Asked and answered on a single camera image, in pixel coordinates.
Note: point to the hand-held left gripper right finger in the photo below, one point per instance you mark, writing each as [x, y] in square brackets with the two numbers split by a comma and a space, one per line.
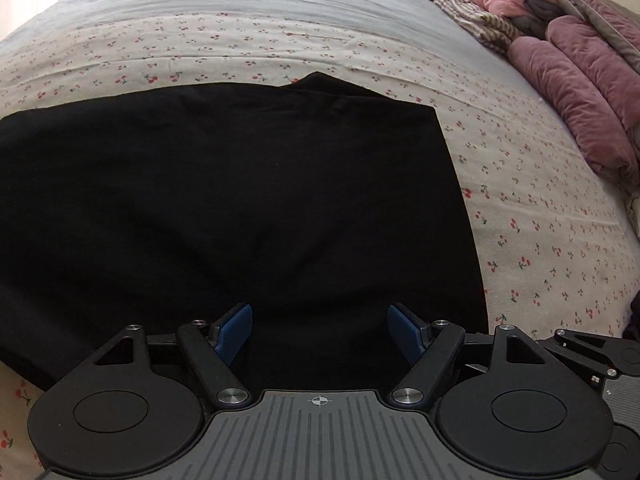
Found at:
[405, 334]

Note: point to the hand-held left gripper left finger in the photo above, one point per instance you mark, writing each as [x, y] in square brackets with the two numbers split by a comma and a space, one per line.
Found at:
[232, 332]

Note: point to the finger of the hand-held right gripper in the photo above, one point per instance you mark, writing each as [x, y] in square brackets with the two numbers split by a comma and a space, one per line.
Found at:
[590, 355]

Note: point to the black pants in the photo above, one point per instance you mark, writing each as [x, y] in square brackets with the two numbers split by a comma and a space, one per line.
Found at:
[225, 185]

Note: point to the dark object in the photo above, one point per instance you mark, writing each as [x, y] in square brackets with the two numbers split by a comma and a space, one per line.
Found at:
[636, 315]

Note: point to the bed with floral sheet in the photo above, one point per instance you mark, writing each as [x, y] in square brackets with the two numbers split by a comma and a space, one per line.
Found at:
[525, 210]

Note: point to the purple velvet quilt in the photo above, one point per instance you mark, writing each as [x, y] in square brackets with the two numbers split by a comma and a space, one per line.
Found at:
[580, 85]

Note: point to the striped folded cloth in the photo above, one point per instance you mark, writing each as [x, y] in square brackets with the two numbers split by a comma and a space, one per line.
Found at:
[475, 20]

